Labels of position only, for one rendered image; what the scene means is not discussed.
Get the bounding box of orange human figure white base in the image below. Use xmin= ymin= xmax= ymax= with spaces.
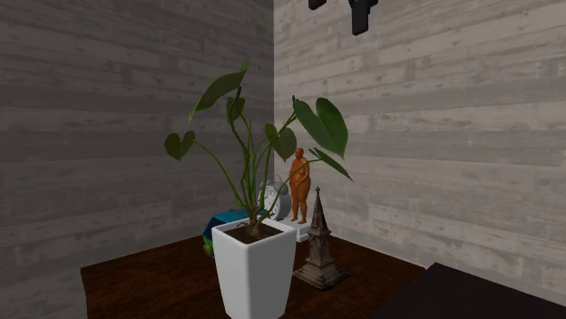
xmin=280 ymin=147 xmax=313 ymax=244

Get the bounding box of grey alarm clock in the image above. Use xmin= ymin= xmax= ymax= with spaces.
xmin=258 ymin=173 xmax=293 ymax=222

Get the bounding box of teal and green box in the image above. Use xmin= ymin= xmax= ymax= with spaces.
xmin=201 ymin=208 xmax=267 ymax=260

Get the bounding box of brown tower model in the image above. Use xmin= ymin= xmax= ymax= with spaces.
xmin=292 ymin=186 xmax=352 ymax=292

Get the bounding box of green plant in white pot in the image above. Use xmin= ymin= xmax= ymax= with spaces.
xmin=163 ymin=60 xmax=355 ymax=319

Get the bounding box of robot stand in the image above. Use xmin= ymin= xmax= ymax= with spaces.
xmin=370 ymin=262 xmax=566 ymax=319

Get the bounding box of dark wooden table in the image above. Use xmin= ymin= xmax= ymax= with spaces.
xmin=80 ymin=233 xmax=427 ymax=319

